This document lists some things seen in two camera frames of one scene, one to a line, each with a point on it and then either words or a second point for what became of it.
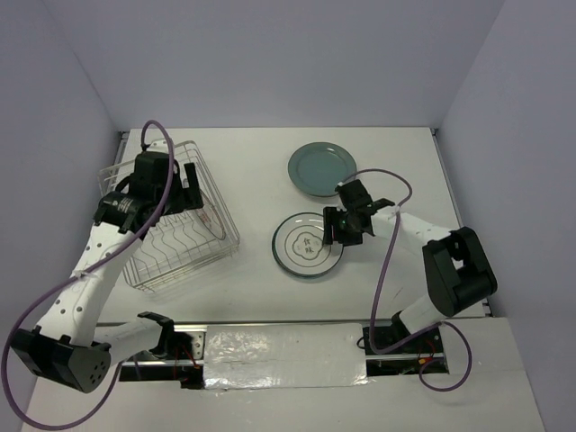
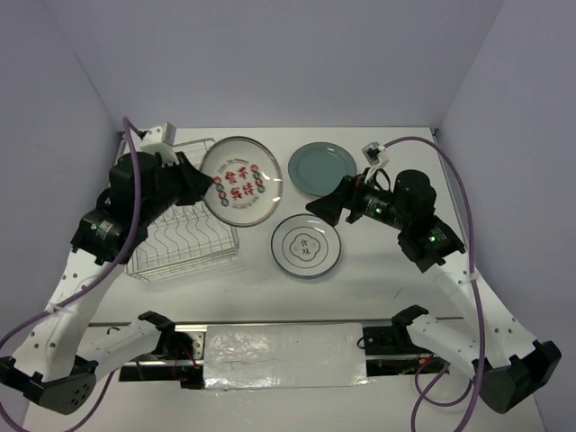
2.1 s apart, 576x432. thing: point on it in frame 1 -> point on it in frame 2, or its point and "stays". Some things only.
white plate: (298, 248) stays
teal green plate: (316, 168) stays
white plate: (306, 275) -> (247, 180)
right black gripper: (331, 217) -> (329, 206)
